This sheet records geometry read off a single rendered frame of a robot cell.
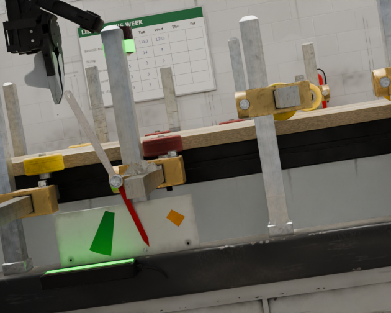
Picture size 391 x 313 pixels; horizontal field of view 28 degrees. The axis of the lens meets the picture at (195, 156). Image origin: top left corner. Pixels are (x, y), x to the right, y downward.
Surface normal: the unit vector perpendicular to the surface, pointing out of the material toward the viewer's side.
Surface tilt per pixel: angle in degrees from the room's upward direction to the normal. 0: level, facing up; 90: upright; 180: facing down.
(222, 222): 90
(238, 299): 90
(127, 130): 90
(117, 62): 90
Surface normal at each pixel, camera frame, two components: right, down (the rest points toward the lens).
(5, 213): 0.98, -0.15
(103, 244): -0.07, 0.07
